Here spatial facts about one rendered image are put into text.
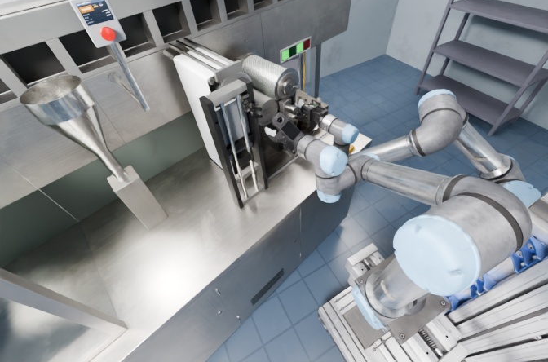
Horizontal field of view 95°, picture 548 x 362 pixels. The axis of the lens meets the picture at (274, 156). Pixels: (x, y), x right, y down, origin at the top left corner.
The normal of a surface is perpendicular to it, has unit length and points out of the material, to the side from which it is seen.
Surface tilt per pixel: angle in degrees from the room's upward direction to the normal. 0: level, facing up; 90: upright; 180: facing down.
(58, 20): 90
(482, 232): 16
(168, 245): 0
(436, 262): 84
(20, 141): 90
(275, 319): 0
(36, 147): 90
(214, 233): 0
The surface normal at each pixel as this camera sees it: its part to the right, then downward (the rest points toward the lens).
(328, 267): -0.07, -0.69
